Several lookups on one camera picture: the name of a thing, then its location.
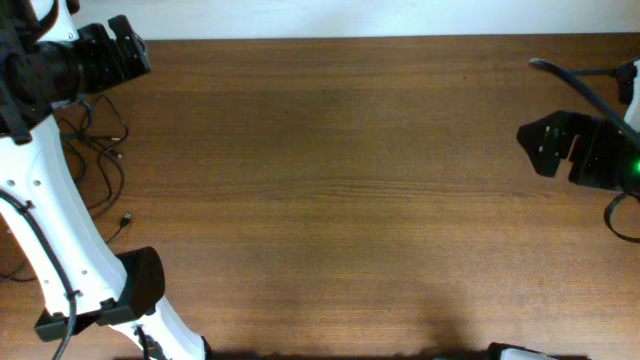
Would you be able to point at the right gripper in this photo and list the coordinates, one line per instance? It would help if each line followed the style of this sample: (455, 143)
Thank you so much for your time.
(588, 133)

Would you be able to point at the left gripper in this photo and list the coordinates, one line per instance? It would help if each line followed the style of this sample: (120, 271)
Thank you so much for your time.
(128, 46)

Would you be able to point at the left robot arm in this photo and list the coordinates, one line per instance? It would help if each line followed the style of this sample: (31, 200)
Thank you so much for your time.
(46, 63)

